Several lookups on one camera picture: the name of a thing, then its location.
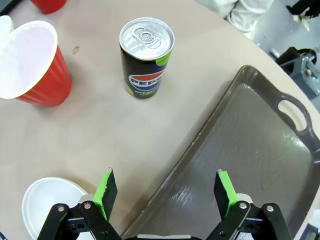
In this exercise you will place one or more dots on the red plastic cup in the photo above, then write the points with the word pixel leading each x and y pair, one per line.
pixel 48 6
pixel 50 82

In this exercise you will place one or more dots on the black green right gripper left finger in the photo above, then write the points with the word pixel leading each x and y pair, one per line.
pixel 100 200

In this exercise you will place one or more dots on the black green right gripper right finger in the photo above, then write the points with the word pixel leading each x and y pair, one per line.
pixel 225 197

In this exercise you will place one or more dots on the white bowl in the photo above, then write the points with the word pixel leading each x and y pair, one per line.
pixel 45 197
pixel 4 23

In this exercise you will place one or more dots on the person in beige sweatshirt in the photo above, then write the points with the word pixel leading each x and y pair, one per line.
pixel 240 15

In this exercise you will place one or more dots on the black shoe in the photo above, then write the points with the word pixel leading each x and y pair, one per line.
pixel 303 7

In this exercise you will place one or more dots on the black Pepsi can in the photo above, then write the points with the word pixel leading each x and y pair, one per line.
pixel 145 75

